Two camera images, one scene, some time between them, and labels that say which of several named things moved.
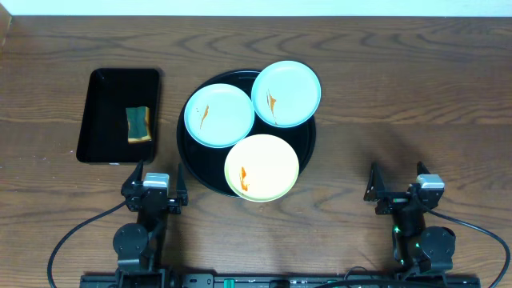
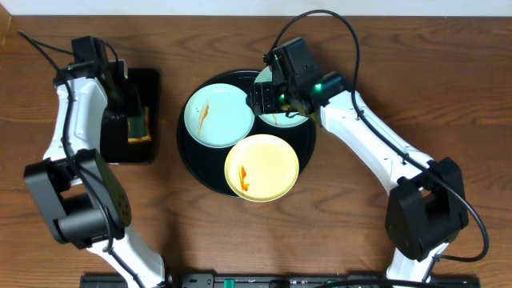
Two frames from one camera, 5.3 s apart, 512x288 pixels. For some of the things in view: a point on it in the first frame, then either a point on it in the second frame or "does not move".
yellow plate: x=262 y=168 does not move
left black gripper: x=152 y=202 -> x=118 y=118
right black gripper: x=394 y=200 -> x=263 y=97
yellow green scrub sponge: x=139 y=125 does not move
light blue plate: x=218 y=116 does not move
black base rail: x=283 y=281 does not move
